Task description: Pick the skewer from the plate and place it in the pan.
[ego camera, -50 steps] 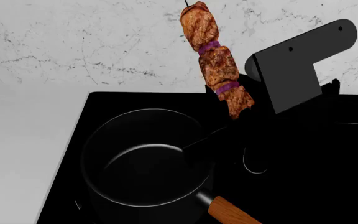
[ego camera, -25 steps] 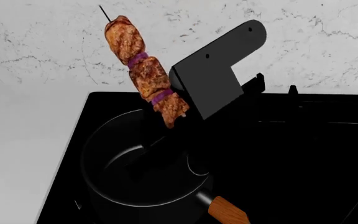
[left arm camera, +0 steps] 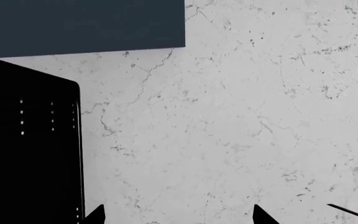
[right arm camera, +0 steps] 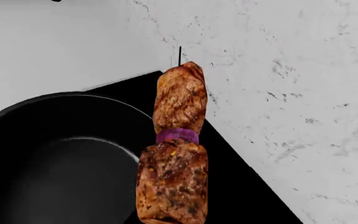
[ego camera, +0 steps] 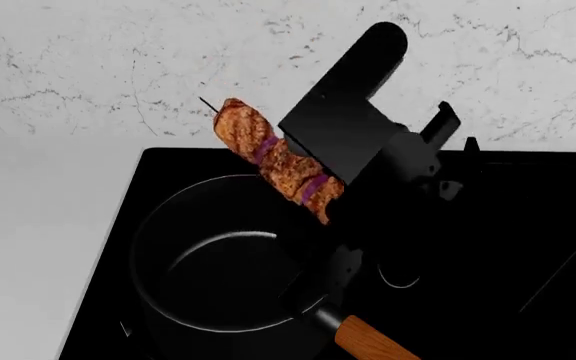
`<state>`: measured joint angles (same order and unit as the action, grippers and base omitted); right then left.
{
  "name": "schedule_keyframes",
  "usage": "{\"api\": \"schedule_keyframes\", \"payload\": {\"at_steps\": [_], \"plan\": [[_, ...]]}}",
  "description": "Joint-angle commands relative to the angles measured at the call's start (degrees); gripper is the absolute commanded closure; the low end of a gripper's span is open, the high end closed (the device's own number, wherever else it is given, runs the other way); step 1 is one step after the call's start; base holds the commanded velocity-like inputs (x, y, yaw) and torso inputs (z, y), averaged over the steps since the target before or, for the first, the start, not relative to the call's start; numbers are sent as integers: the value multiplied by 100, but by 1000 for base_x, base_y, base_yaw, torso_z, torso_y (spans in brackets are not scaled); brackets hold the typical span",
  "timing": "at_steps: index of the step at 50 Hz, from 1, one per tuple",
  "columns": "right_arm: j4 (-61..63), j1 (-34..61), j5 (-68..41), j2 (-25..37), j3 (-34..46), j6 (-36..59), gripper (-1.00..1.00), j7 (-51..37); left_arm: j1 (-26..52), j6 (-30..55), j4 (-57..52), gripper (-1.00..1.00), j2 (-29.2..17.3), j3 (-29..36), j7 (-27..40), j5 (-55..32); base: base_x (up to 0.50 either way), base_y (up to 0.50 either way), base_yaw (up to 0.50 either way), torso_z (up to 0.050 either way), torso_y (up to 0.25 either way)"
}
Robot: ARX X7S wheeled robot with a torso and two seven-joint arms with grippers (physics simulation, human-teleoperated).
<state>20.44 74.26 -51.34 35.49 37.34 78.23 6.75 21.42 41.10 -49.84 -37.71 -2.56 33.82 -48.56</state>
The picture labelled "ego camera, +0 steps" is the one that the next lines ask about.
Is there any black glass cooktop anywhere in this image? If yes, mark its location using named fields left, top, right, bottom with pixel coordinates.
left=55, top=146, right=576, bottom=360

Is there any grilled meat and onion skewer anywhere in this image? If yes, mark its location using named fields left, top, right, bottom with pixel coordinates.
left=198, top=96, right=347, bottom=227

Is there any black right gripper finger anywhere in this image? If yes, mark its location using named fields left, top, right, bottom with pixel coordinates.
left=277, top=242, right=365, bottom=313

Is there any black pan with wooden handle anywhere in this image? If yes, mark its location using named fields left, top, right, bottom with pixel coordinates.
left=129, top=173, right=422, bottom=360

